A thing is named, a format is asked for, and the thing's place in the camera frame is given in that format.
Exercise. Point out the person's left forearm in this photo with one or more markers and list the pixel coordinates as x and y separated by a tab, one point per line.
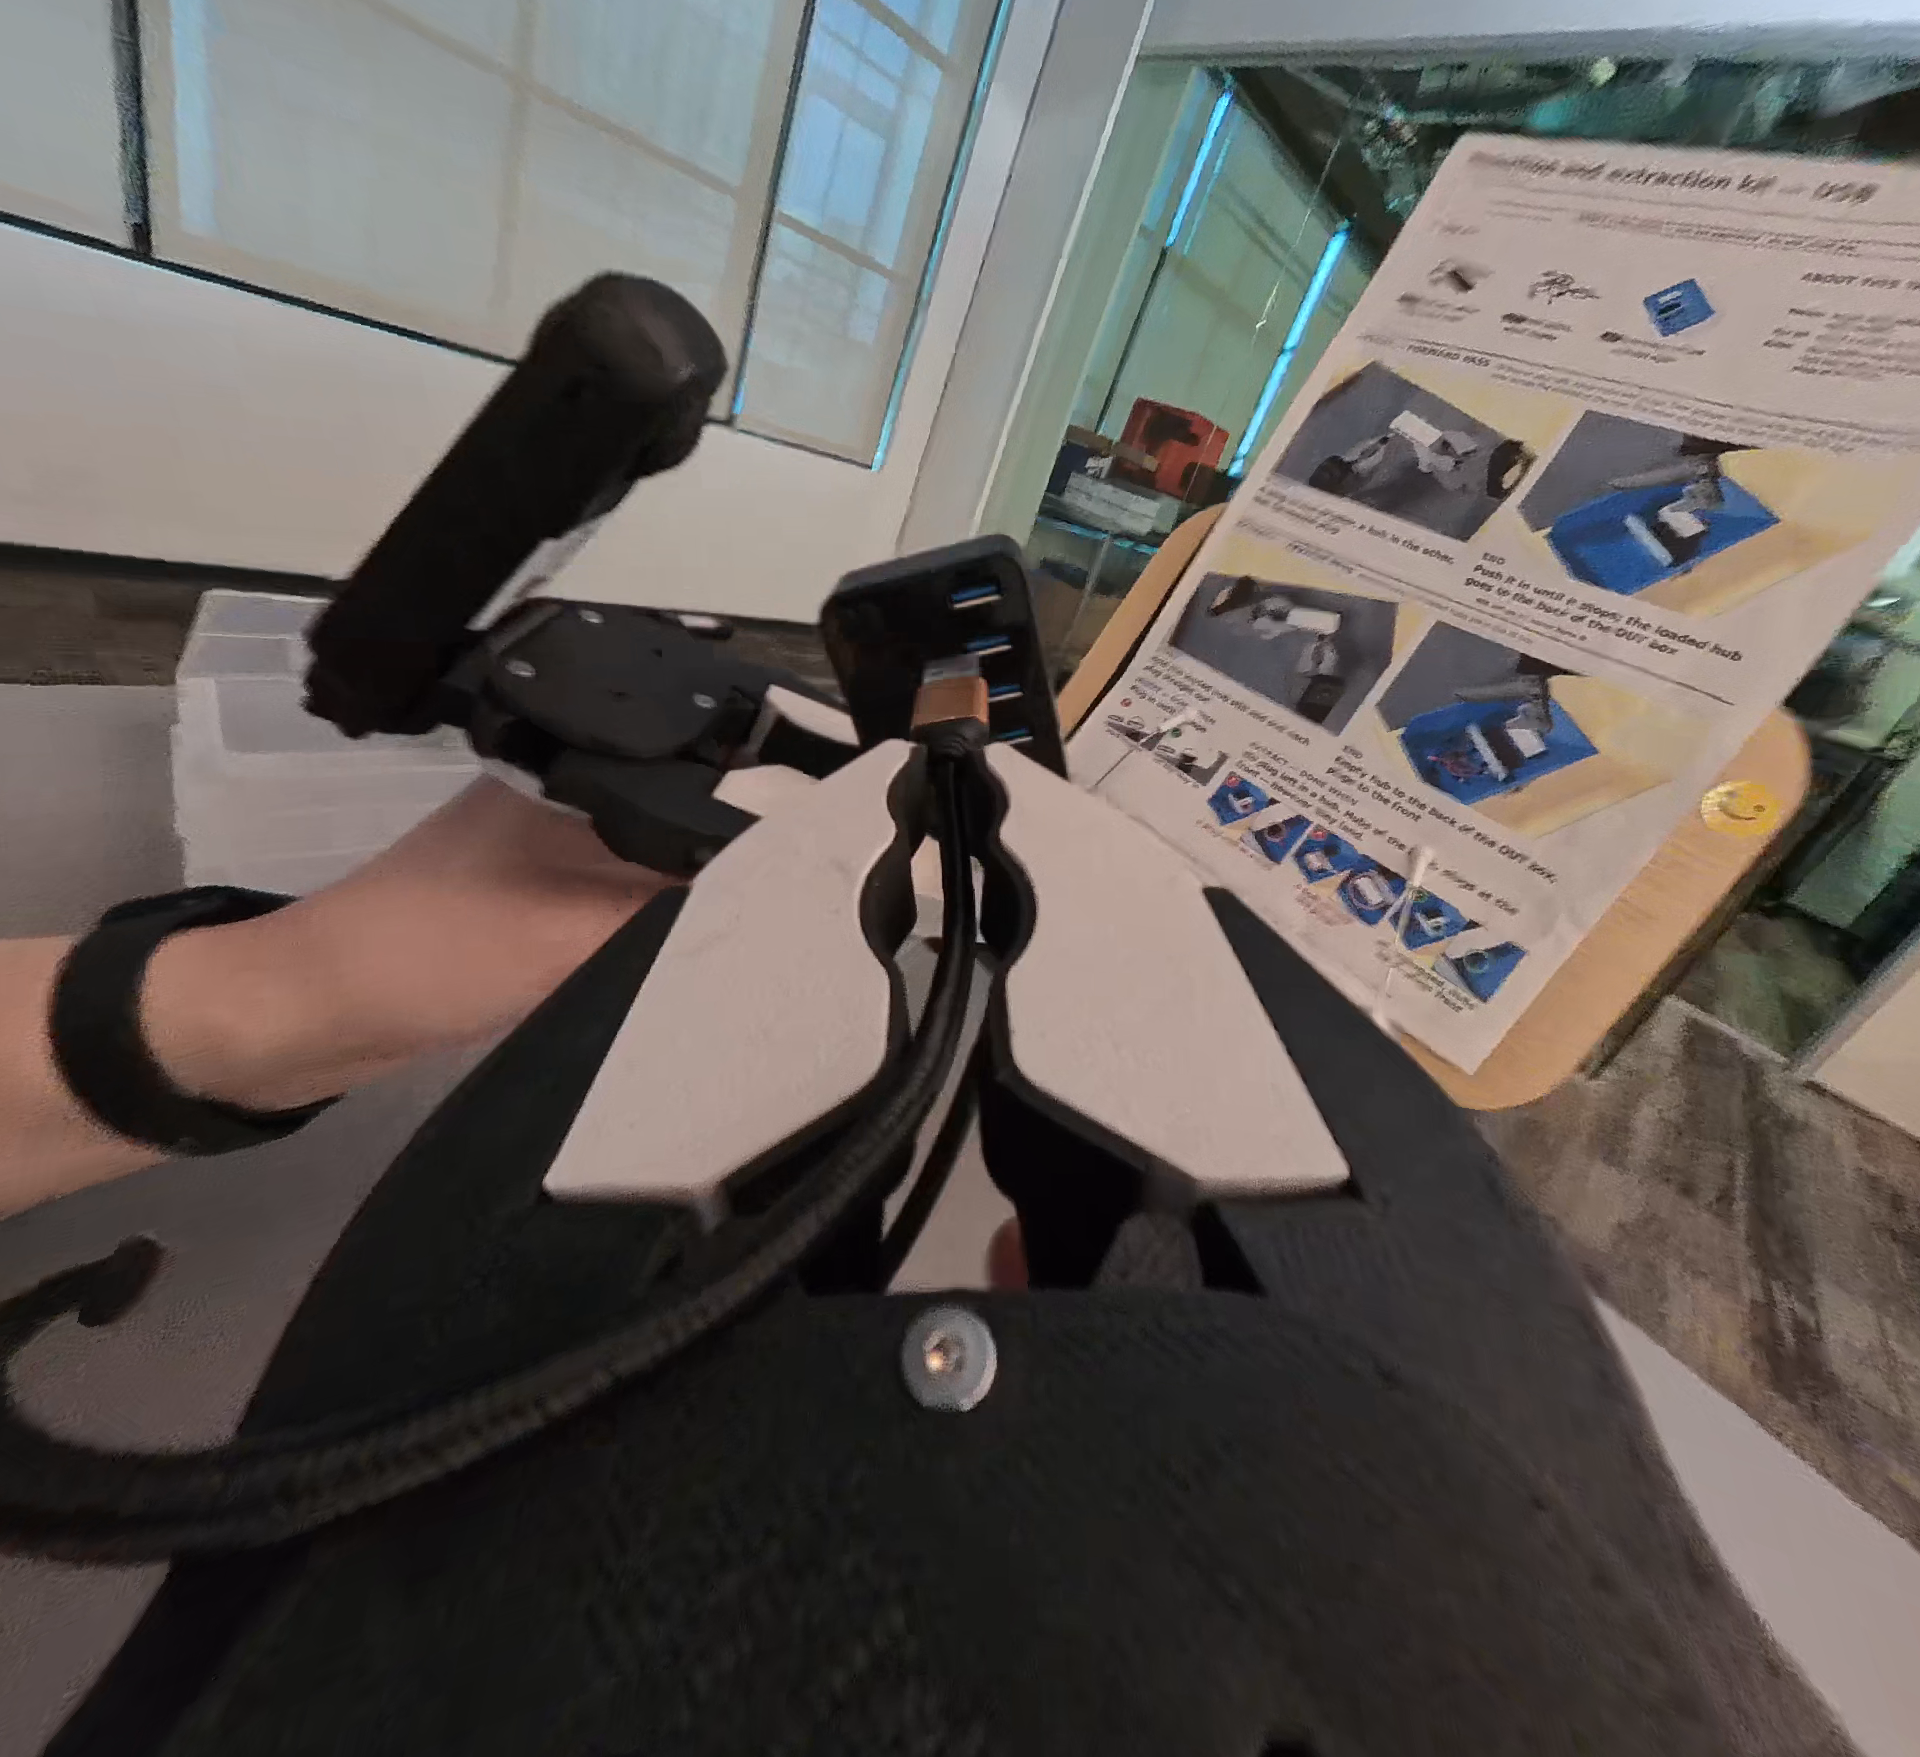
26	1082

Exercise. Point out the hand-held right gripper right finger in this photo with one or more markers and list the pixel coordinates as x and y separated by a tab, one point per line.
1157	1006

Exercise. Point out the printed instruction sheet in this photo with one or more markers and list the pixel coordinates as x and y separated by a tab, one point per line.
1500	556

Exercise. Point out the clear plastic bin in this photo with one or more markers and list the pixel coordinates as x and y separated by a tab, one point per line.
271	737

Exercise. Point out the black usb hub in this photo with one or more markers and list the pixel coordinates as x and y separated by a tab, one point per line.
899	618

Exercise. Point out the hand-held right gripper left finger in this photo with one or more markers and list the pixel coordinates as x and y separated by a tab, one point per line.
750	976

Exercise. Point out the wooden display board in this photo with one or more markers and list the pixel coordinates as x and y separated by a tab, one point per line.
1651	933

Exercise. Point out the person's left hand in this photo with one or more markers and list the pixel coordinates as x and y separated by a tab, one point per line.
451	933

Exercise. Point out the black wristband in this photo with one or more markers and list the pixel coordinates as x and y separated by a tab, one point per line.
80	1037

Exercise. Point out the red box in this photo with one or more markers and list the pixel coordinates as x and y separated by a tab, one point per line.
1170	435

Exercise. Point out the large window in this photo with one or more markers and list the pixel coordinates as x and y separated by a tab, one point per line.
451	62

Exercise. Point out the yellow smiley sticker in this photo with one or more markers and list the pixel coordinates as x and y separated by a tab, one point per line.
1740	807

